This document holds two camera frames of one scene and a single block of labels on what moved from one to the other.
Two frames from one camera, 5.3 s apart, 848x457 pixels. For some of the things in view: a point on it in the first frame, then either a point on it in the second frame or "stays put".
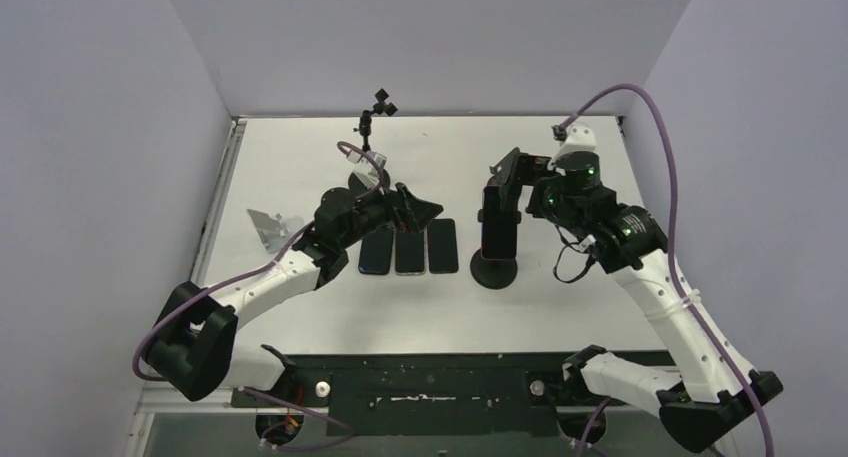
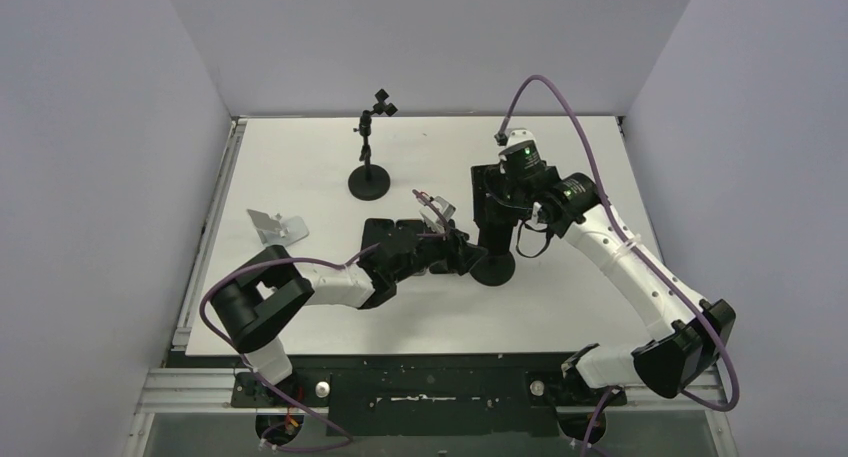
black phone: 499,226 stays put
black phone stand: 494,273 stays put
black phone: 376,252 stays put
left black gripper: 406,213 to 457,254
